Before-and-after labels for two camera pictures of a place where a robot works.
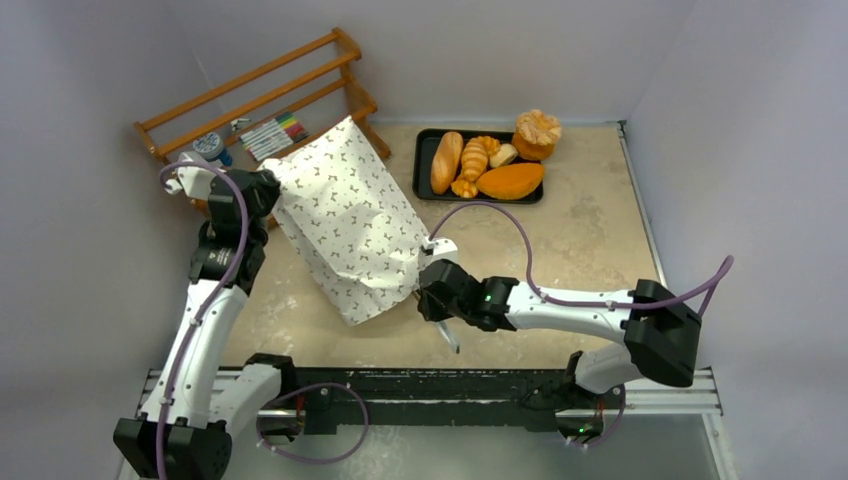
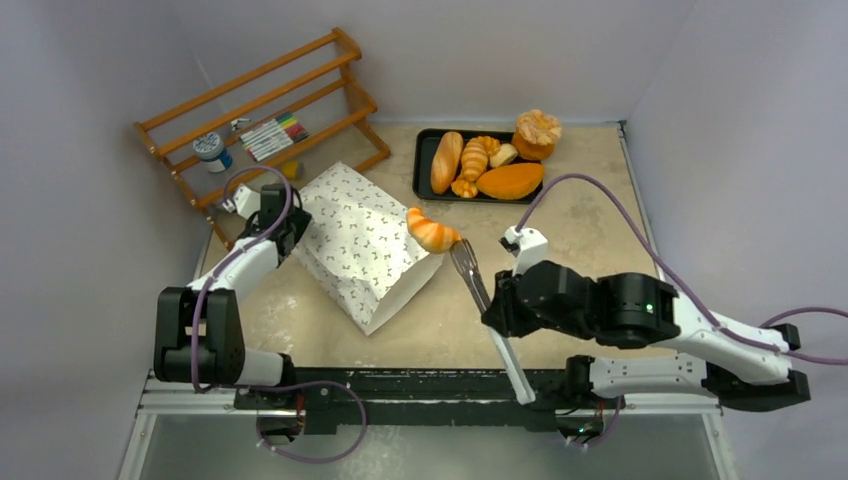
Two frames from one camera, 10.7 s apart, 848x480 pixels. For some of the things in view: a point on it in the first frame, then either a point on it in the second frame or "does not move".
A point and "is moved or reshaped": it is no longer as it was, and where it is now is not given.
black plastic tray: x=422 y=164 does not move
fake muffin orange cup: x=535 y=135 does not move
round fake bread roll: x=509 y=180 does not move
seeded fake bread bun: x=505 y=155 does not move
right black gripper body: x=427 y=291 -> x=501 y=304
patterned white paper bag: x=348 y=222 is moved or reshaped
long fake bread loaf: x=445 y=161 does not move
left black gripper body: x=268 y=195 -> x=297 y=222
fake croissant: x=474 y=159 does not move
